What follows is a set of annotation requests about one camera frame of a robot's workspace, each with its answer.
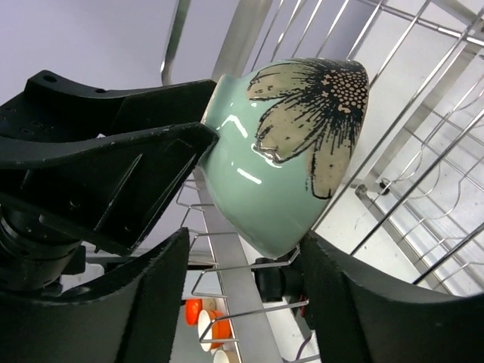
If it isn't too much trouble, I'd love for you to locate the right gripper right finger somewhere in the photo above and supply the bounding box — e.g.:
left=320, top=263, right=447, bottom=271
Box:
left=300, top=231, right=483, bottom=362

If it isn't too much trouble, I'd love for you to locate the orange white cup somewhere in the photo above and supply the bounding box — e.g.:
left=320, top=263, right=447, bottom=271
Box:
left=197, top=309, right=232, bottom=352
left=185, top=299, right=203, bottom=326

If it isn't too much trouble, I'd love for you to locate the stainless steel dish rack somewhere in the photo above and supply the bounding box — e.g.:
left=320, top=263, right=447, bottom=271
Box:
left=160, top=1, right=483, bottom=362

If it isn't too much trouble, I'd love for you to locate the celadon green bowl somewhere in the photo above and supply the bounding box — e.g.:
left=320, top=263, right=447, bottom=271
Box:
left=200, top=57, right=369, bottom=259

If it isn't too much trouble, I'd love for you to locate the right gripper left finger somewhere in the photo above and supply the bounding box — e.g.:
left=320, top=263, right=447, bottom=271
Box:
left=1, top=228, right=189, bottom=362

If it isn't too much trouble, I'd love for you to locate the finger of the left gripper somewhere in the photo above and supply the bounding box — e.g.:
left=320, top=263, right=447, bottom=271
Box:
left=23, top=70, right=216, bottom=136

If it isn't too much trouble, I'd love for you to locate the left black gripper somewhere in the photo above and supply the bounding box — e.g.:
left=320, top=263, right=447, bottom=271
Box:
left=1, top=94, right=217, bottom=291

